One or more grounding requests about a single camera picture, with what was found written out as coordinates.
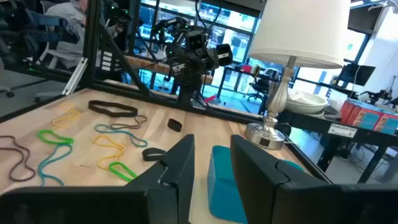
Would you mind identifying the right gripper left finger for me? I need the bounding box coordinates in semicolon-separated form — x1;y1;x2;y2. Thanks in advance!
0;134;195;224

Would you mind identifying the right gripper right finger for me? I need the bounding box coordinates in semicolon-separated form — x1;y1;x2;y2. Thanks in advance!
230;134;398;224

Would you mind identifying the yellow rubber band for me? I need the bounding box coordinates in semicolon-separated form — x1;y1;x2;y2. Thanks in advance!
92;134;126;171
52;103;81;129

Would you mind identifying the teal rubber band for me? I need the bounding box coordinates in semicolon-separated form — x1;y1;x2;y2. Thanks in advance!
94;124;149;148
37;143;73;187

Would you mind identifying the small black rubber band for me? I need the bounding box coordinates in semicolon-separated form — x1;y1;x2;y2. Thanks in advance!
167;118;183;133
142;147;167;162

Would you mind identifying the long brown rubber band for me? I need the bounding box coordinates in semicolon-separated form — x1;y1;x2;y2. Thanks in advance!
0;134;37;183

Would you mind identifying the short thin brown rubber band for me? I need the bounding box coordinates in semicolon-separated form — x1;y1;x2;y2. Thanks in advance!
109;114;149;130

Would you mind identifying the wide dark brown rubber band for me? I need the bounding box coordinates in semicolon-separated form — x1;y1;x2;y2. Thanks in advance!
88;100;139;118

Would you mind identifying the teal plastic bin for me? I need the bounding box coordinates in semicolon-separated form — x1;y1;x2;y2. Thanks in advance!
207;145;304;224

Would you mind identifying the wooden top table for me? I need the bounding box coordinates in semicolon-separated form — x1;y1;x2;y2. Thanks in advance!
124;55;215;85

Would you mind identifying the black office chair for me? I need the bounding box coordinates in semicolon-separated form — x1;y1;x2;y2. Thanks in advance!
247;67;282;103

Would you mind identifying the black utility cart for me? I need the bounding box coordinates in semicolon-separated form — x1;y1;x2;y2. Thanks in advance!
276;105;398;184

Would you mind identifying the white bowl with utensils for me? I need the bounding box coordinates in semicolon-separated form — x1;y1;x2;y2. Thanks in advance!
284;90;329;115

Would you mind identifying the white shade table lamp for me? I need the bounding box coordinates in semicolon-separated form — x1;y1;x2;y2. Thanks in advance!
244;0;351;151

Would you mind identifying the silver aluminium bar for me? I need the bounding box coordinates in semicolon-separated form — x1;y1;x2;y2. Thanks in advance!
61;57;89;96

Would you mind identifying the person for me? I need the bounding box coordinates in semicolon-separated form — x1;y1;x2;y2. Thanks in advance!
45;0;91;68

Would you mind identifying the white office chair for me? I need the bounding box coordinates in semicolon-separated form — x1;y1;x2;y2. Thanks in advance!
34;42;85;71

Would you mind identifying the black computer monitor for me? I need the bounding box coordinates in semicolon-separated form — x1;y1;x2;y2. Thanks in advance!
336;63;377;87

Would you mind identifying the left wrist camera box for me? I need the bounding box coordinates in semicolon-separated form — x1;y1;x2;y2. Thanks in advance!
187;30;206;50

